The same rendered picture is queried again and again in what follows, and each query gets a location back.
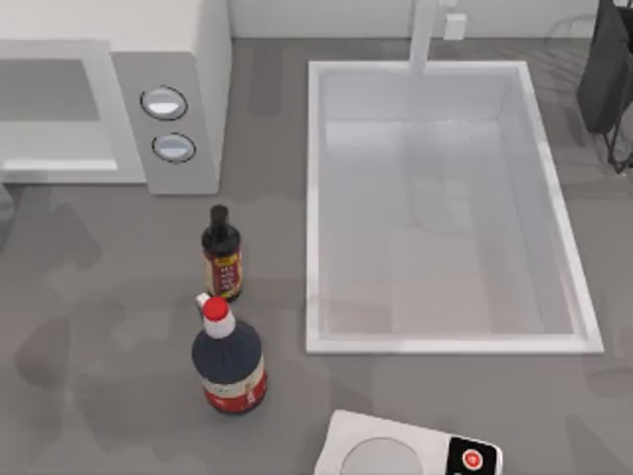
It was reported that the small dark sauce bottle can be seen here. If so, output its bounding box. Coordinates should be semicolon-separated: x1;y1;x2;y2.
201;204;244;304

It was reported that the white sink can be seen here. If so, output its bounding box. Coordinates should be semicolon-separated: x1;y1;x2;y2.
305;59;605;355

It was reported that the red-capped dark bottle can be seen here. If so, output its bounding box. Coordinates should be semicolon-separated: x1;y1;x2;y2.
191;292;269;416

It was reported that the small microwave knob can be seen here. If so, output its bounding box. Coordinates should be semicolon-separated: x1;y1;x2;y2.
150;132;198;163

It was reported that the large microwave knob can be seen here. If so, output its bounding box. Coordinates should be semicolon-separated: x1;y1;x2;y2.
139;85;190;122

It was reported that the white kitchen scale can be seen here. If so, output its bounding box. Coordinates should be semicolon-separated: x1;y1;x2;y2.
313;409;504;475

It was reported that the tall white tap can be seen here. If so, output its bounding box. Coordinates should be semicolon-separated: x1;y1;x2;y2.
407;0;459;76

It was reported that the pale microwave oven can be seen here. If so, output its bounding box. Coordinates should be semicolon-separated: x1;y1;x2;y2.
0;0;234;197

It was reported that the white wall socket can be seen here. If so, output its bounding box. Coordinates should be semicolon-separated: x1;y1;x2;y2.
442;13;468;42

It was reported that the black wire rack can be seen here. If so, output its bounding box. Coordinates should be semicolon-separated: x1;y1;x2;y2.
576;0;633;175

